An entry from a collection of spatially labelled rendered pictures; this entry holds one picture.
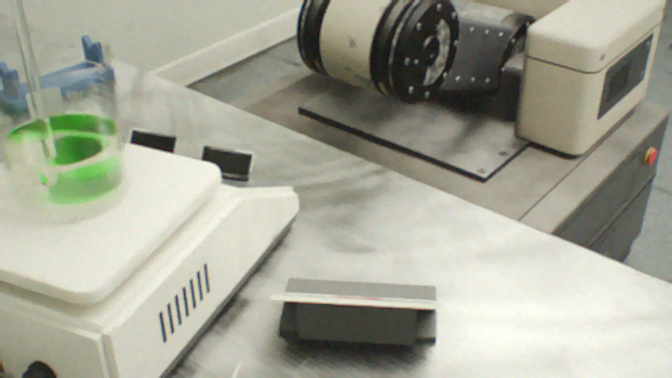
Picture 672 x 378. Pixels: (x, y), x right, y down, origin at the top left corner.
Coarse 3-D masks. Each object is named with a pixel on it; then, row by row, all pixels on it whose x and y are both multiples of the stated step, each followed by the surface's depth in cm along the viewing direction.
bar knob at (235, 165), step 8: (208, 152) 50; (216, 152) 50; (224, 152) 51; (232, 152) 51; (240, 152) 51; (248, 152) 51; (208, 160) 50; (216, 160) 50; (224, 160) 51; (232, 160) 51; (240, 160) 51; (248, 160) 51; (224, 168) 51; (232, 168) 51; (240, 168) 51; (248, 168) 51; (224, 176) 50; (232, 176) 50; (240, 176) 50; (248, 176) 51
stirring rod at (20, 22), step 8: (8, 0) 37; (16, 0) 37; (16, 8) 37; (16, 16) 37; (24, 16) 37; (16, 24) 37; (24, 24) 37; (16, 32) 37; (24, 32) 37; (24, 40) 38; (24, 48) 38; (32, 48) 38; (24, 56) 38; (32, 56) 38; (24, 64) 38; (32, 64) 38; (32, 72) 38
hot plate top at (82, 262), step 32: (128, 160) 45; (160, 160) 45; (192, 160) 45; (0, 192) 43; (128, 192) 43; (160, 192) 43; (192, 192) 43; (0, 224) 40; (32, 224) 40; (64, 224) 40; (96, 224) 40; (128, 224) 40; (160, 224) 40; (0, 256) 38; (32, 256) 38; (64, 256) 38; (96, 256) 38; (128, 256) 38; (32, 288) 37; (64, 288) 36; (96, 288) 36
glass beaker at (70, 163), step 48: (0, 48) 40; (48, 48) 41; (96, 48) 40; (0, 96) 37; (48, 96) 36; (96, 96) 38; (0, 144) 39; (48, 144) 38; (96, 144) 39; (48, 192) 39; (96, 192) 40
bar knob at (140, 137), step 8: (136, 128) 52; (128, 136) 52; (136, 136) 52; (144, 136) 52; (152, 136) 53; (160, 136) 53; (168, 136) 53; (136, 144) 52; (144, 144) 52; (152, 144) 53; (160, 144) 53; (168, 144) 53; (168, 152) 53
